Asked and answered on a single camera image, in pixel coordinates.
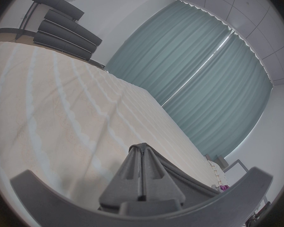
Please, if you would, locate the black T-shirt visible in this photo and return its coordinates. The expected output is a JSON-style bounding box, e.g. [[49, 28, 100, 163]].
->
[[129, 143, 222, 197]]

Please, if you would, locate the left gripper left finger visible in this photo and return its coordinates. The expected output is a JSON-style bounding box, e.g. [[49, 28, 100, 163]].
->
[[99, 147, 142, 208]]

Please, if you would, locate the blue-green curtain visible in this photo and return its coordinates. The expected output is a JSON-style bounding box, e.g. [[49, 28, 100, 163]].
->
[[105, 0, 235, 106], [162, 31, 274, 160]]

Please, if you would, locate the grey bedside table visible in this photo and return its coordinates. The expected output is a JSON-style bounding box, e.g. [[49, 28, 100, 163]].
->
[[205, 154, 226, 168]]

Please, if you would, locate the black chest of drawers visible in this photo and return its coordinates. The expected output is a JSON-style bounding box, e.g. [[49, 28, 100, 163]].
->
[[15, 0, 103, 62]]

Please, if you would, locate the white printed pillow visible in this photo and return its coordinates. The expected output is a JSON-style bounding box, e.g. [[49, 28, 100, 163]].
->
[[208, 160, 230, 189]]

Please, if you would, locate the bed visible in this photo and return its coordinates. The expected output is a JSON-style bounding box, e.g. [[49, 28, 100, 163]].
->
[[0, 40, 250, 213]]

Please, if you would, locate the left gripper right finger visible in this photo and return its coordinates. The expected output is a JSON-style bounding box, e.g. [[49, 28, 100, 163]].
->
[[143, 148, 186, 207]]

